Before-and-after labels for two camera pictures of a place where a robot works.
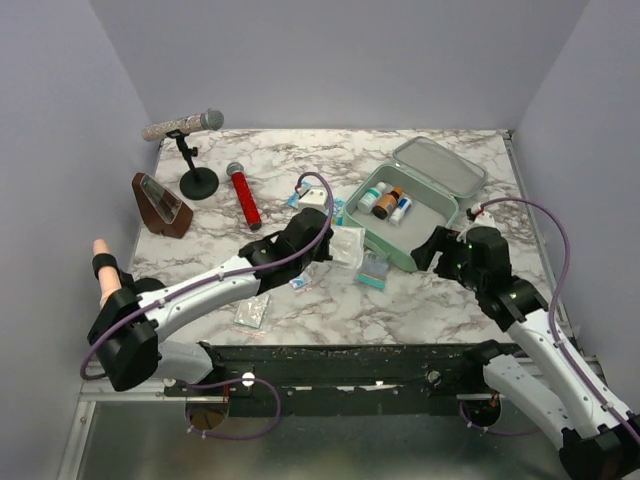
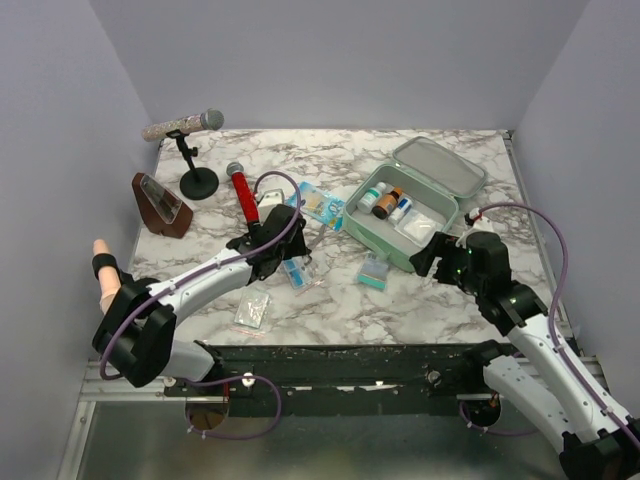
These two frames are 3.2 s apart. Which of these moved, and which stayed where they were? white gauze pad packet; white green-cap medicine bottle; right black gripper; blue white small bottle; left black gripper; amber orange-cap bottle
Moved: white gauze pad packet; left black gripper
Stayed: white green-cap medicine bottle; right black gripper; blue white small bottle; amber orange-cap bottle
